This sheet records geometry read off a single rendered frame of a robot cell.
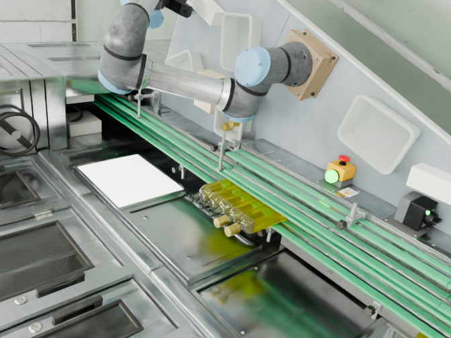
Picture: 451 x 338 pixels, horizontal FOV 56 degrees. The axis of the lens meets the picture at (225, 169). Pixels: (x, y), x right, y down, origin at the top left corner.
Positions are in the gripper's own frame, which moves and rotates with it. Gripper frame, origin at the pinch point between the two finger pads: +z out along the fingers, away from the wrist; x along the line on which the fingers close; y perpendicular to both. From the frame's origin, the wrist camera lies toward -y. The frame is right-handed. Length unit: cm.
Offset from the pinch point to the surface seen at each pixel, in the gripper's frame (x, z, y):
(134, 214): 59, -47, -54
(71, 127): 85, -37, 27
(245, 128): 27, -1, -51
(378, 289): 21, -11, -130
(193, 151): 46, -14, -41
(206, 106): 34.0, -2.0, -26.7
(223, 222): 34, -34, -84
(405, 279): 9, -13, -133
